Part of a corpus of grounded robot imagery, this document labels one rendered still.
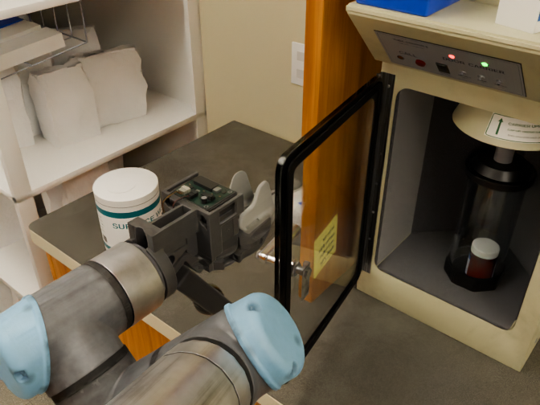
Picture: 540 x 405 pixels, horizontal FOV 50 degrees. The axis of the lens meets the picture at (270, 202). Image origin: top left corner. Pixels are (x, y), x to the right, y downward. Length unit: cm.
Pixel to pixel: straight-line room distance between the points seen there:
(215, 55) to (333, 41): 94
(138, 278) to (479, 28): 46
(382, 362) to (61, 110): 111
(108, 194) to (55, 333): 68
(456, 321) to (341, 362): 21
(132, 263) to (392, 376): 58
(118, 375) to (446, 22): 52
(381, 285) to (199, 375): 75
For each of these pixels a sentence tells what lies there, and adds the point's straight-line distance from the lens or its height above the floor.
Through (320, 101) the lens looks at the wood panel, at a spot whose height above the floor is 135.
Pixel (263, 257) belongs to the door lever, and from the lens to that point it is 79.
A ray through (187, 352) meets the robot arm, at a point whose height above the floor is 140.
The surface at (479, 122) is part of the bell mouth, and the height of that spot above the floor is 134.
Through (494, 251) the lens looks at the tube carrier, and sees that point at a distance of 103.
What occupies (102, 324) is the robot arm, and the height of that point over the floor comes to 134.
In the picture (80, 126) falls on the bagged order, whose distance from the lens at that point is 174.
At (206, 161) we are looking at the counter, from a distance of 155.
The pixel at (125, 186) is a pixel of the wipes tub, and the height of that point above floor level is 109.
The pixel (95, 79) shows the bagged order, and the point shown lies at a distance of 176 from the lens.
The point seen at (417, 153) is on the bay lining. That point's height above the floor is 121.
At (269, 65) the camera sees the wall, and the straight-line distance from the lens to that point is 164.
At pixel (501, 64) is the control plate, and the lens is 74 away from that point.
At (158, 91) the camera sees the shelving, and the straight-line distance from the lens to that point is 203.
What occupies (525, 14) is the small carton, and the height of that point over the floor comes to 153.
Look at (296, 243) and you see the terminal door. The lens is 75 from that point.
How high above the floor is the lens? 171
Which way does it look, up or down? 34 degrees down
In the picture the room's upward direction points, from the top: straight up
